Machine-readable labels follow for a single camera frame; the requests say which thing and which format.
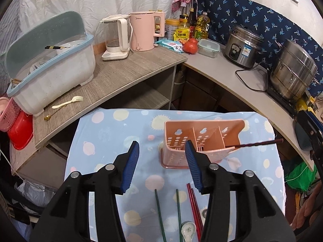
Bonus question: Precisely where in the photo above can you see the dark maroon chopstick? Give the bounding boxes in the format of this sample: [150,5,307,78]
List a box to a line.
[226,138,284,149]

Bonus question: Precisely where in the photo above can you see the silver metal spoon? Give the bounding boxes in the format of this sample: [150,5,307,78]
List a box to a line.
[202,209,207,219]

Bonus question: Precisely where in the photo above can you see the dark red chopstick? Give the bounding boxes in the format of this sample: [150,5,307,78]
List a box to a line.
[191,187,203,235]

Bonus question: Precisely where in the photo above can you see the white ceramic soup spoon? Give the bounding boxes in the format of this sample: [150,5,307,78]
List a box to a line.
[181,221,196,242]

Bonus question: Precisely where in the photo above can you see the green chopstick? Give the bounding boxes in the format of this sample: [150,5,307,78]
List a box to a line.
[176,189,183,242]
[154,189,167,242]

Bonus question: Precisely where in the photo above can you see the pink plastic utensil holder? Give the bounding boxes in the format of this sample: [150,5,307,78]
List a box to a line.
[160,119,245,169]

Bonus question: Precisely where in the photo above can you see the person left hand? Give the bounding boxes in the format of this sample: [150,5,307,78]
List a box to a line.
[291,185,322,231]

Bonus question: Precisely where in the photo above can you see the stacked yellow green bowls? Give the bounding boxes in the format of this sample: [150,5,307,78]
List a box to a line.
[295,95,317,151]

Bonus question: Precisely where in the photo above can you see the black induction cooker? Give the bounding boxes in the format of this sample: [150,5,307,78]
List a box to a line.
[266,85,297,118]

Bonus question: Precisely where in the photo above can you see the green plastic bag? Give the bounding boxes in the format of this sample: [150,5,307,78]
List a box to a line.
[285,162,318,192]

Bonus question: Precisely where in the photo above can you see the stainless steel steamer pot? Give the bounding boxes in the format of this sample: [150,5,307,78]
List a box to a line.
[270,39,319,102]

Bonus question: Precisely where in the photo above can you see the light blue patterned tablecloth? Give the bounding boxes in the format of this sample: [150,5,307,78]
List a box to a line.
[65,108,274,241]

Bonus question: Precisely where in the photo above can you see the red plastic basin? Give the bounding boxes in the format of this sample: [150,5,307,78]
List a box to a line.
[7,111,33,150]

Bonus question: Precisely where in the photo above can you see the small gold spoon on counter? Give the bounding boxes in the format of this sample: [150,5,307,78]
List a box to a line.
[44,106,65,121]

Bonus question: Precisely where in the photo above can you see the silver rice cooker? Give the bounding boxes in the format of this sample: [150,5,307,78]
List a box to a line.
[223,25,264,69]

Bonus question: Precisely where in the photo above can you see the cream plastic fork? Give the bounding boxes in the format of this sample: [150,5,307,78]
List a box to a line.
[52,96,83,109]

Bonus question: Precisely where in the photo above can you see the pink plastic basket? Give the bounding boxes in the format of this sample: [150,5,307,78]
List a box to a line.
[0,97,21,132]

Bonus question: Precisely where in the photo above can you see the clear food container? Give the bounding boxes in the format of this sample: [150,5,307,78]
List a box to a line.
[198,39,221,58]

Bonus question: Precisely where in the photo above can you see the red tomato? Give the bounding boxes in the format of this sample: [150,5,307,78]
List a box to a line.
[182,38,198,54]

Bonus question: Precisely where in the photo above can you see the navy floral cloth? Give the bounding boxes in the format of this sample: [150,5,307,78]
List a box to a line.
[197,0,322,97]

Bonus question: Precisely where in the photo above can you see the dark soy sauce bottle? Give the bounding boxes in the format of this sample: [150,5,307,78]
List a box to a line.
[188,7,197,38]

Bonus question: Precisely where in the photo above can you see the wet wipes packet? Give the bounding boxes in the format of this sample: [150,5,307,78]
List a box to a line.
[154,39,183,53]

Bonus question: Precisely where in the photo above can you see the yellow seasoning bag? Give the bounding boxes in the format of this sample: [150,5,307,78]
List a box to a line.
[173,28,190,43]

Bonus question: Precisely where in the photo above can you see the white dish drainer box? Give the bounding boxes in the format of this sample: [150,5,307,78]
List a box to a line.
[4,11,96,116]

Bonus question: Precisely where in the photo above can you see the yellow lidded tin can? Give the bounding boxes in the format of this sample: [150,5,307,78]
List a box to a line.
[165,19,180,41]

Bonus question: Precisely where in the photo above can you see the pink electric kettle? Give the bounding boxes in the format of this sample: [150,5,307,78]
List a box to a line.
[130,11,165,51]

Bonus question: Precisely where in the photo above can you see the white glass kettle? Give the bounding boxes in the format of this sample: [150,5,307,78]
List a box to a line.
[100,14,132,61]

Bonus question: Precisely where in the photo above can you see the black power cable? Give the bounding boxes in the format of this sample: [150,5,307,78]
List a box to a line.
[235,62,268,93]

